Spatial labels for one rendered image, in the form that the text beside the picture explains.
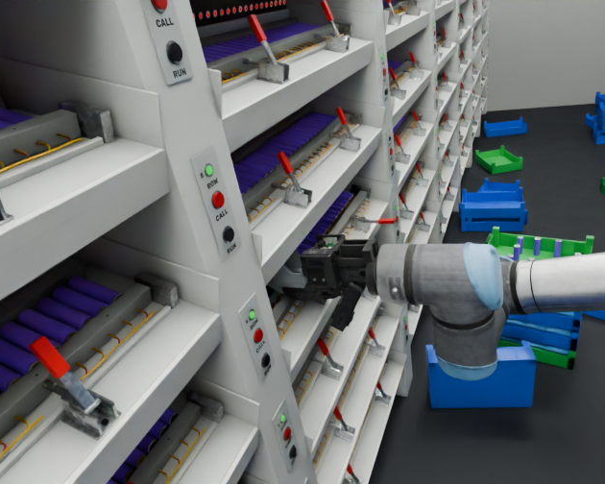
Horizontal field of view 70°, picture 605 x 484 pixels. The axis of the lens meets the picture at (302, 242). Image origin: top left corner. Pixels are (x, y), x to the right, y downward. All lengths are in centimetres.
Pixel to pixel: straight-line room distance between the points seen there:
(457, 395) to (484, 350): 83
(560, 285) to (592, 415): 91
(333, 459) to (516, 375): 67
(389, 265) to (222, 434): 32
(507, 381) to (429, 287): 90
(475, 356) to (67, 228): 56
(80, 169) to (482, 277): 48
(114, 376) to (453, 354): 46
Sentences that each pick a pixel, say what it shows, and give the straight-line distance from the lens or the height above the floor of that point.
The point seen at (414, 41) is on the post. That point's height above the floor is 102.
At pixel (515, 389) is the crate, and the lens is 153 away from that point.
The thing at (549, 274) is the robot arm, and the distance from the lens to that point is 76.
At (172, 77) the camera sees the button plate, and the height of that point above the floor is 116.
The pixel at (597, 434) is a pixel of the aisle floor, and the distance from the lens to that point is 158.
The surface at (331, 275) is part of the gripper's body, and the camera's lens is 67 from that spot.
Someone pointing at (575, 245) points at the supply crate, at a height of 36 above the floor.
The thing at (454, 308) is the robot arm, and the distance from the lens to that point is 64.
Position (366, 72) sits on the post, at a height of 104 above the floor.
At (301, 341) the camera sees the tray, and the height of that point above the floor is 73.
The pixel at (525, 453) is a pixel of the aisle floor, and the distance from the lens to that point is 149.
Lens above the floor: 120
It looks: 28 degrees down
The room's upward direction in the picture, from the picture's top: 12 degrees counter-clockwise
